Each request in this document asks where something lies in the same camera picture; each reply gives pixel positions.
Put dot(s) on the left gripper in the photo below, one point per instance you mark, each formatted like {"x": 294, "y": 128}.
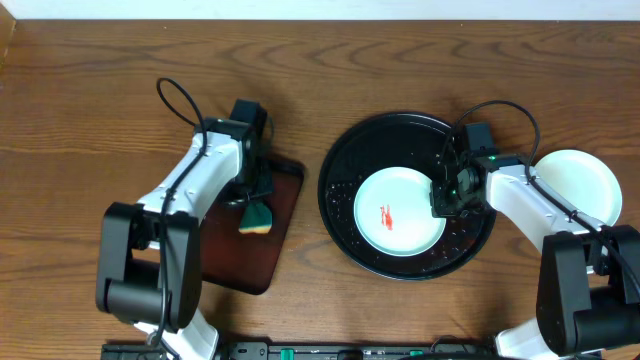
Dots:
{"x": 258, "y": 187}

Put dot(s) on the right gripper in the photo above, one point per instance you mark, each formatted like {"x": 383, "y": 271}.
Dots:
{"x": 440, "y": 207}

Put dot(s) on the green sponge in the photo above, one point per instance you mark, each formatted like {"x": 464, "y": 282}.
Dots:
{"x": 257, "y": 219}

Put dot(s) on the pale green plate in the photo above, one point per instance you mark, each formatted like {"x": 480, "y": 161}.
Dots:
{"x": 585, "y": 181}
{"x": 393, "y": 212}

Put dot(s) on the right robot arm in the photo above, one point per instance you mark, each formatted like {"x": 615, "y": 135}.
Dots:
{"x": 588, "y": 288}

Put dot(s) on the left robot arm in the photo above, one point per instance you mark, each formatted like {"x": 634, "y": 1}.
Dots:
{"x": 149, "y": 270}

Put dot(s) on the black round tray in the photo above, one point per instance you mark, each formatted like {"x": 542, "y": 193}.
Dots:
{"x": 404, "y": 139}

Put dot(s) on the black rectangular tray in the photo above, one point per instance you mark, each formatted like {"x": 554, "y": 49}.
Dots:
{"x": 246, "y": 262}

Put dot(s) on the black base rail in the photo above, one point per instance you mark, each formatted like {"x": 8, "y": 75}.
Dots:
{"x": 320, "y": 351}

